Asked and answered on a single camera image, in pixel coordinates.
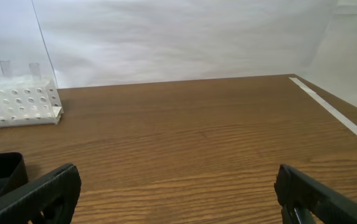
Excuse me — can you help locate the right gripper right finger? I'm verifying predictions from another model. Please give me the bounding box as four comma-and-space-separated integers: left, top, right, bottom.
274, 164, 357, 224

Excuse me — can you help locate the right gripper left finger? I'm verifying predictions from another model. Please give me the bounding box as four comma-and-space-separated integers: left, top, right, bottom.
0, 163, 82, 224

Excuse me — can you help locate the clear test tube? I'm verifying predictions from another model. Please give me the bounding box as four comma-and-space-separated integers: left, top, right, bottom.
0, 60, 12, 78

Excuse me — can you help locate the white test tube rack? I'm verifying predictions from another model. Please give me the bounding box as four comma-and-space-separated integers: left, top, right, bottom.
0, 74, 64, 130

